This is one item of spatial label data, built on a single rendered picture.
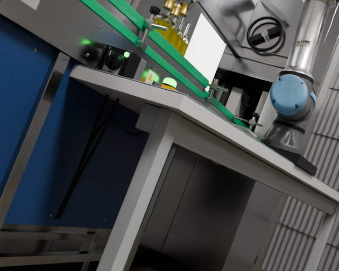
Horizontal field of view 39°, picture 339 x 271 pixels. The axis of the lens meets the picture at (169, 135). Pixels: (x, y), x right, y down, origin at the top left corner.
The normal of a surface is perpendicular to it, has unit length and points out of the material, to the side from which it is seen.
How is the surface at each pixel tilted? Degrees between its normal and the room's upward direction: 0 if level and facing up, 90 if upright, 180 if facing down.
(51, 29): 90
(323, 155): 90
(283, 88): 96
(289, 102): 95
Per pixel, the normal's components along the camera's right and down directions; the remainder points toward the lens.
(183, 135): 0.76, 0.27
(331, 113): -0.53, -0.25
